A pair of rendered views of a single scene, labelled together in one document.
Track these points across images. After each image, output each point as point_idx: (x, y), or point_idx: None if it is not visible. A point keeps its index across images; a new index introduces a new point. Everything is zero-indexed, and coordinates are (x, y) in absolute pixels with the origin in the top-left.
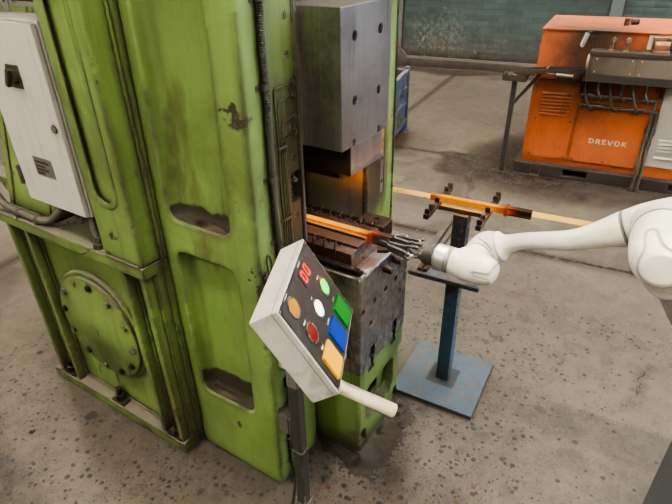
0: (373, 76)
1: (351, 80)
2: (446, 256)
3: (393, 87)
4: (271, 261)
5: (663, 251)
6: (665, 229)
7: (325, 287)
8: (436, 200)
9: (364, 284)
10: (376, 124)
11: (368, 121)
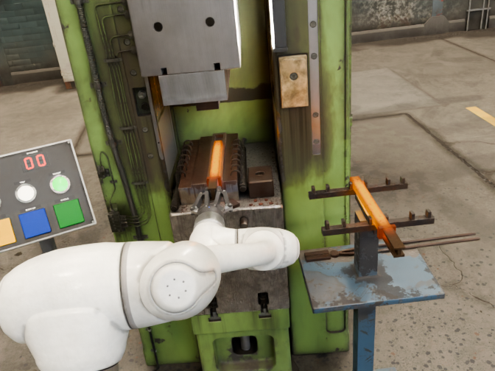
0: (194, 6)
1: (146, 4)
2: (195, 224)
3: (342, 32)
4: (107, 159)
5: (6, 274)
6: (44, 255)
7: (58, 185)
8: (348, 185)
9: (177, 221)
10: (211, 60)
11: (191, 54)
